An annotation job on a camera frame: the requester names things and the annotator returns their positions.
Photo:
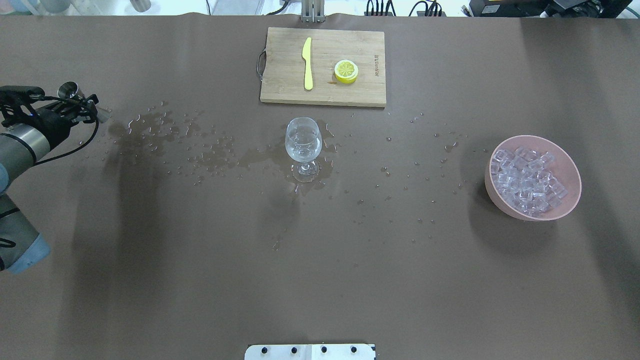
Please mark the steel double jigger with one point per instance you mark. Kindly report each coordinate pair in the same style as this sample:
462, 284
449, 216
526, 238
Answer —
71, 91

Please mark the yellow plastic knife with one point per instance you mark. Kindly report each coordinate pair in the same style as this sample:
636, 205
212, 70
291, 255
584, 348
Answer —
306, 54

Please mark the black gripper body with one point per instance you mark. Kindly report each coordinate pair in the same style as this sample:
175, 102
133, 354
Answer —
56, 123

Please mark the bamboo cutting board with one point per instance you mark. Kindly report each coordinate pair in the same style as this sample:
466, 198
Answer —
283, 75

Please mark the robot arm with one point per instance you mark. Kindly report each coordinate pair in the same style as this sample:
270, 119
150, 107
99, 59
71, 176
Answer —
21, 244

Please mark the aluminium frame post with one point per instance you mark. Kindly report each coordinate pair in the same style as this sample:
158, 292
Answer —
313, 11

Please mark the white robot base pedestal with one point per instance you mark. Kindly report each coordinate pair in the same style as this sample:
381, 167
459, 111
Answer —
311, 351

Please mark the yellow lemon slice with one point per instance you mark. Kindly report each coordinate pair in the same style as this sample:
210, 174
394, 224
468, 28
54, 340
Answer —
346, 71

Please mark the pink bowl of ice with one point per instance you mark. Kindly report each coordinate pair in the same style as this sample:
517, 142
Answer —
532, 179

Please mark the clear wine glass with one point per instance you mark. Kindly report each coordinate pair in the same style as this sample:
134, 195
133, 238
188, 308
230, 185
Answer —
303, 144

